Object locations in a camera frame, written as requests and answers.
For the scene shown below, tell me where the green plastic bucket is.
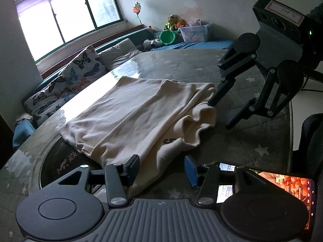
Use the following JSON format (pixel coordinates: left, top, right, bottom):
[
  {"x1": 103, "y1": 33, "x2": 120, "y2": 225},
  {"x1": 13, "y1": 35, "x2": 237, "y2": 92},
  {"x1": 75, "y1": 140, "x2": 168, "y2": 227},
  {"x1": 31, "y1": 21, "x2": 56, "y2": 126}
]
[{"x1": 159, "y1": 29, "x2": 176, "y2": 46}]

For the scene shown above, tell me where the butterfly print pillow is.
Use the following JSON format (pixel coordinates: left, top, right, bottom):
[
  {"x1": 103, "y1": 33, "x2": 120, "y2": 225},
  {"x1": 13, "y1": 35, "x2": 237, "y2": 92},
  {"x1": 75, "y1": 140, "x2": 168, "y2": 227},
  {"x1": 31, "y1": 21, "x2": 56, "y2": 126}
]
[
  {"x1": 61, "y1": 45, "x2": 105, "y2": 91},
  {"x1": 23, "y1": 76, "x2": 76, "y2": 121}
]

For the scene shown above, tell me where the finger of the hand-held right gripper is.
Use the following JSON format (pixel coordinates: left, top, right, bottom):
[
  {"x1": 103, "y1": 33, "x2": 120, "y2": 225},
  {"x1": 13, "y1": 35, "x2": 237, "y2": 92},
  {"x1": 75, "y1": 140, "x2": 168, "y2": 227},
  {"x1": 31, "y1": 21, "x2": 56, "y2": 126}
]
[
  {"x1": 225, "y1": 68, "x2": 291, "y2": 131},
  {"x1": 207, "y1": 46, "x2": 258, "y2": 107}
]

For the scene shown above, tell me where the black cable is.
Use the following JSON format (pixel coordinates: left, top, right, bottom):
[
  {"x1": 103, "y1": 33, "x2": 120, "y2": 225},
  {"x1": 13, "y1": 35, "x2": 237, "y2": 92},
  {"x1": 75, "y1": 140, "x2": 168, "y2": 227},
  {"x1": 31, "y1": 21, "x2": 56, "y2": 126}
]
[{"x1": 300, "y1": 69, "x2": 323, "y2": 92}]

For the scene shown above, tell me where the teddy bear with yellow vest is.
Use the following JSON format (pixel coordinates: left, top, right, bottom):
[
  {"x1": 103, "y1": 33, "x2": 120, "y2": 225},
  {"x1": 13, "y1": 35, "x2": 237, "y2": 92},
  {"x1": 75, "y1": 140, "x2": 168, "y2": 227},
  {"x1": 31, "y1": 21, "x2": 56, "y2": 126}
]
[{"x1": 164, "y1": 15, "x2": 178, "y2": 31}]

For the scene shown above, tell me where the colourful pinwheel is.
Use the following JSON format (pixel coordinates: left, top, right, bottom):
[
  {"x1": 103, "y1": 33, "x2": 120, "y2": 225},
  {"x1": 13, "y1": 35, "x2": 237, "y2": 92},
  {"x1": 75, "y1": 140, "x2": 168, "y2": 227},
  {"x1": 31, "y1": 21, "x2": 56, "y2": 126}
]
[{"x1": 131, "y1": 1, "x2": 145, "y2": 28}]

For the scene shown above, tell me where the clear plastic storage box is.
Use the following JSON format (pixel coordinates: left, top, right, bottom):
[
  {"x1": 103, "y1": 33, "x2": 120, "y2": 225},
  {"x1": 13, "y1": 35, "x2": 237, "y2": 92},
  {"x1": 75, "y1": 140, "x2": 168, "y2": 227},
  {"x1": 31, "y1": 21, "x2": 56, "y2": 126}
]
[{"x1": 179, "y1": 23, "x2": 212, "y2": 43}]

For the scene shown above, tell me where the cream sweatshirt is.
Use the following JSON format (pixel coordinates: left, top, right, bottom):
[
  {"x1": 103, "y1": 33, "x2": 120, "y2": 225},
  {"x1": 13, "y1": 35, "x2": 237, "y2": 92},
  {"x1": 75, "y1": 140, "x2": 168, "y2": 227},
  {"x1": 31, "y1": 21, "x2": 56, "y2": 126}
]
[{"x1": 59, "y1": 76, "x2": 217, "y2": 198}]

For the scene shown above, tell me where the smartphone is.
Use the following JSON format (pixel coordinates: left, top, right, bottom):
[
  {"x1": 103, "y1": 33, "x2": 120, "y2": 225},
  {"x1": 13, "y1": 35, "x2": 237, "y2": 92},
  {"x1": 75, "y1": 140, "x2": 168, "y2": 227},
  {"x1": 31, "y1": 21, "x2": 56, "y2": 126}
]
[{"x1": 212, "y1": 161, "x2": 316, "y2": 231}]

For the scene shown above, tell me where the blue sofa sheet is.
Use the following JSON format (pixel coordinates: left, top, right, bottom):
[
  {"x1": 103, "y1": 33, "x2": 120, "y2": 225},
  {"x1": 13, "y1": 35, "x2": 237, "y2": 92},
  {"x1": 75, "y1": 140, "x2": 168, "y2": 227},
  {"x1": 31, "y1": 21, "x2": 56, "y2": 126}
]
[{"x1": 151, "y1": 40, "x2": 234, "y2": 52}]

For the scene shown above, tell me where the blue quilted armrest cover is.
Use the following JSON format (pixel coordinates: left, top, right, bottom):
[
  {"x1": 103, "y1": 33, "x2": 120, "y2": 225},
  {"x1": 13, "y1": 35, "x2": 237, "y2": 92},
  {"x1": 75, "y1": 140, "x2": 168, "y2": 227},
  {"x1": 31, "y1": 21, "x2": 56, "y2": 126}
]
[{"x1": 13, "y1": 118, "x2": 37, "y2": 149}]

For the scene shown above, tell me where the beige towel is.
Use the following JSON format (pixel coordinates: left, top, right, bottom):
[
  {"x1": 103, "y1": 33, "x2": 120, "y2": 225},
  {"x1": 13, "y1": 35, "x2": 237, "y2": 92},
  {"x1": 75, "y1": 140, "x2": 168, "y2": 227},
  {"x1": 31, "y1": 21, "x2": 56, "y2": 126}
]
[{"x1": 16, "y1": 112, "x2": 34, "y2": 121}]

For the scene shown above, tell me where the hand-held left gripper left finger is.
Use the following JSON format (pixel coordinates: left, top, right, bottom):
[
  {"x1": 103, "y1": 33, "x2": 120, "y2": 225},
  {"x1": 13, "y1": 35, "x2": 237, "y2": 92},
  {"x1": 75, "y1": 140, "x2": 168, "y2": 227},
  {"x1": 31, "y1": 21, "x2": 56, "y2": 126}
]
[{"x1": 57, "y1": 154, "x2": 141, "y2": 206}]

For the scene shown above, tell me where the beige pillow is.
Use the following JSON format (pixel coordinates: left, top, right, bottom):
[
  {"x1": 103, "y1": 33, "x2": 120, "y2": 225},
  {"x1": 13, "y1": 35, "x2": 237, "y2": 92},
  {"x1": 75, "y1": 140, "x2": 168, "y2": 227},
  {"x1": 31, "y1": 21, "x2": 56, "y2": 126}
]
[{"x1": 97, "y1": 38, "x2": 142, "y2": 70}]

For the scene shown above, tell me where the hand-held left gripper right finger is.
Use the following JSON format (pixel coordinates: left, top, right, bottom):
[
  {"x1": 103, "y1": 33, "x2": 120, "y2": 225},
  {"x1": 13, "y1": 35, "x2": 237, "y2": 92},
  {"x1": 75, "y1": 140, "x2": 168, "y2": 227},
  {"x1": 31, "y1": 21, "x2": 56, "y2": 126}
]
[{"x1": 184, "y1": 155, "x2": 261, "y2": 206}]

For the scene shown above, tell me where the grey white plush toy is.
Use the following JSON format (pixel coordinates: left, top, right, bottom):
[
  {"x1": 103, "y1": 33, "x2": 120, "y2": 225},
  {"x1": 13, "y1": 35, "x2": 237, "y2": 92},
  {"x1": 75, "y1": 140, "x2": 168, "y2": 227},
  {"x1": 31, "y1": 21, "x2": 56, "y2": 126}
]
[{"x1": 143, "y1": 38, "x2": 162, "y2": 49}]

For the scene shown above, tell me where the green framed window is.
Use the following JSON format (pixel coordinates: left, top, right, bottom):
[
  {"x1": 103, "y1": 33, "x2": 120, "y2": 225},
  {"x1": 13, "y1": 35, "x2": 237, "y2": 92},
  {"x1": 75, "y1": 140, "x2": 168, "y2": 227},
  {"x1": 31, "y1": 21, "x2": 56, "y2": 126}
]
[{"x1": 13, "y1": 0, "x2": 127, "y2": 61}]

